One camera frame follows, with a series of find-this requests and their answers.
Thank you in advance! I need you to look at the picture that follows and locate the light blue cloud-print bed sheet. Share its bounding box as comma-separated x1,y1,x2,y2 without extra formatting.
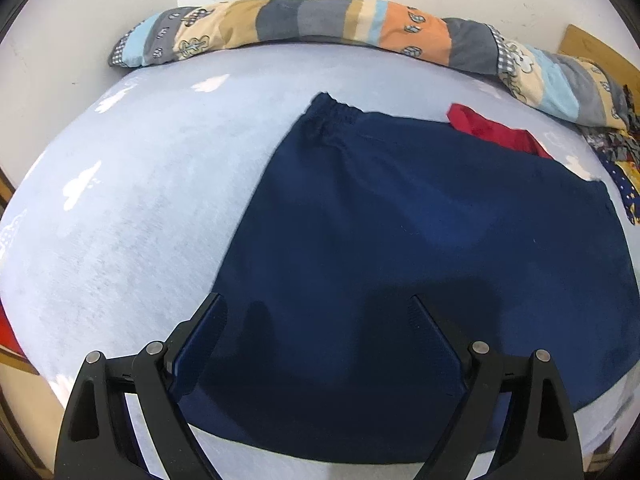
0,40,640,480

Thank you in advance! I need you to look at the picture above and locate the wooden bed frame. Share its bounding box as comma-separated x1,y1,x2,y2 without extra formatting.
0,347,41,377

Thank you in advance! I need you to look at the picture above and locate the rolled striped patterned quilt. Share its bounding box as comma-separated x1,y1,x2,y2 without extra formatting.
109,0,637,130

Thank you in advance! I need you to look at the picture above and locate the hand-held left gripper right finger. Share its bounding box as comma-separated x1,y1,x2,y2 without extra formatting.
410,294,585,480

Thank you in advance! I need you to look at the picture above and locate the navy jacket with red collar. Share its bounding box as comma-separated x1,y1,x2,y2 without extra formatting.
177,91,640,466

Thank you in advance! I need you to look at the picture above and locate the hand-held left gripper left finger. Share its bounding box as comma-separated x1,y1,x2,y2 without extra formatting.
54,292,229,480

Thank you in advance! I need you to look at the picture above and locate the wooden headboard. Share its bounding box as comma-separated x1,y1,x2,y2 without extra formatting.
557,24,640,88

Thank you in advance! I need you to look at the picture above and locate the grey patterned cloth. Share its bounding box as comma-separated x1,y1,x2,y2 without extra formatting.
580,82,640,163

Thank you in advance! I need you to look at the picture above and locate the dark blue patterned pillow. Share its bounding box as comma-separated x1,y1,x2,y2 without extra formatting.
595,152,640,226

